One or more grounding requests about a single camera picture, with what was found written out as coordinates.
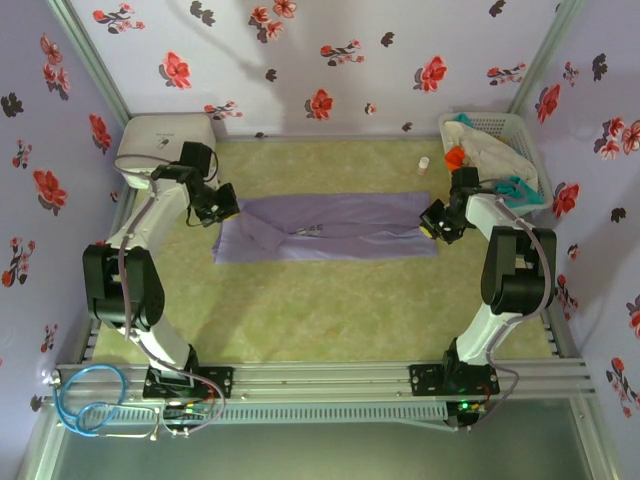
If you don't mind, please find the blue cable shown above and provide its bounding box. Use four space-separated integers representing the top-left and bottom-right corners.
52 363 130 440

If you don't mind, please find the grey left arm cable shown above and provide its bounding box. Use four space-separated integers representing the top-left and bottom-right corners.
113 153 229 437

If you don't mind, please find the white plastic laundry basket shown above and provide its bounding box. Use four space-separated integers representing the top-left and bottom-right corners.
438 113 555 217

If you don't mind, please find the purple t-shirt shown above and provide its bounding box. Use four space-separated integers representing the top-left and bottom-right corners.
210 191 440 265

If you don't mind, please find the teal crumpled cloth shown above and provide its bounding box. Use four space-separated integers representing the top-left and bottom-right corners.
492 177 545 206

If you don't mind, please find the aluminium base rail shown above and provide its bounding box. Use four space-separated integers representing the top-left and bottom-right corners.
52 357 596 401

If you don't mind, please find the aluminium frame post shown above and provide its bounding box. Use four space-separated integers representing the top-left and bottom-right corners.
44 0 134 134
507 0 589 119

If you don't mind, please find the orange crumpled cloth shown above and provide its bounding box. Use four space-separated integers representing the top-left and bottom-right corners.
443 147 467 174

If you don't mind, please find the grey slotted cable duct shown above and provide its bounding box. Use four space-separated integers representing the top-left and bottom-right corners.
107 402 449 426

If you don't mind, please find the white crumpled cloth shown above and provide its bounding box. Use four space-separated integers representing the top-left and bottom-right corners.
442 122 539 189

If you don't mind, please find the white plastic lidded box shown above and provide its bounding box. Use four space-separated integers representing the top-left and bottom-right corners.
115 113 217 190

